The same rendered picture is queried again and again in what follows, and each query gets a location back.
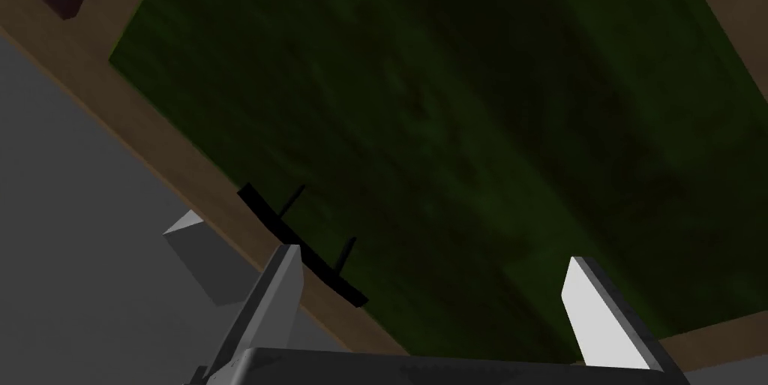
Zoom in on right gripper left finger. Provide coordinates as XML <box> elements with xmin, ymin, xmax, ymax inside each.
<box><xmin>205</xmin><ymin>244</ymin><xmax>305</xmax><ymax>371</ymax></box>

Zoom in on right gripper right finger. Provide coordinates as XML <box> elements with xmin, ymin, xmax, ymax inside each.
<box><xmin>560</xmin><ymin>255</ymin><xmax>667</xmax><ymax>373</ymax></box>

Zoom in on grey wedge block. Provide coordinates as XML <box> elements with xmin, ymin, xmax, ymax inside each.
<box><xmin>162</xmin><ymin>209</ymin><xmax>263</xmax><ymax>308</ymax></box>

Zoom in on dark green door leaf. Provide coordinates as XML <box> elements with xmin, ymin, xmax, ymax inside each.
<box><xmin>107</xmin><ymin>0</ymin><xmax>768</xmax><ymax>368</ymax></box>

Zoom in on black bar door handle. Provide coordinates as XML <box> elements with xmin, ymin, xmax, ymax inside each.
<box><xmin>236</xmin><ymin>182</ymin><xmax>370</xmax><ymax>309</ymax></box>

